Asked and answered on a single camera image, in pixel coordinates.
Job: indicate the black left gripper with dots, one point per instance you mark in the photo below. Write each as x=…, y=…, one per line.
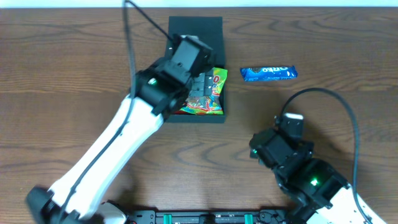
x=201, y=86

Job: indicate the Haribo gummy bag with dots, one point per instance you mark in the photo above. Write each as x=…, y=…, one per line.
x=209, y=104

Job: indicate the blue Oreo pack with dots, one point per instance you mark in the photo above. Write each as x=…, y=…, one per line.
x=265, y=74

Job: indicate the red candy bag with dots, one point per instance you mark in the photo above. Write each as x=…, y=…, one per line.
x=183, y=111

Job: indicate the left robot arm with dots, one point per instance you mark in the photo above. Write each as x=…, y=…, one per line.
x=77, y=196

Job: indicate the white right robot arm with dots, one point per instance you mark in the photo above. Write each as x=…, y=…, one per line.
x=348, y=207

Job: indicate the black gift box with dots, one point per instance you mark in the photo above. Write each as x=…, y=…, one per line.
x=210, y=31

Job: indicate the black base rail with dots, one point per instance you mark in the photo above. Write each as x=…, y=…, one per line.
x=268, y=216

